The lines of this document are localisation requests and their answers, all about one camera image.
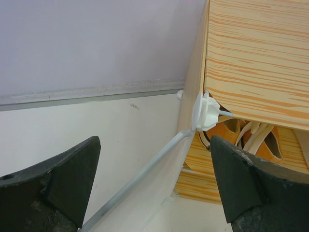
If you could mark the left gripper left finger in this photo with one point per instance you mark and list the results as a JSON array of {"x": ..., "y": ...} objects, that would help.
[{"x": 52, "y": 195}]

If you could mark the wooden shoe cabinet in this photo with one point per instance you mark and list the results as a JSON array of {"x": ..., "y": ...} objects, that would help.
[{"x": 252, "y": 56}]

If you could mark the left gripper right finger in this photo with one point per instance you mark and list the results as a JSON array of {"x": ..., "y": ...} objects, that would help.
[{"x": 258, "y": 195}]

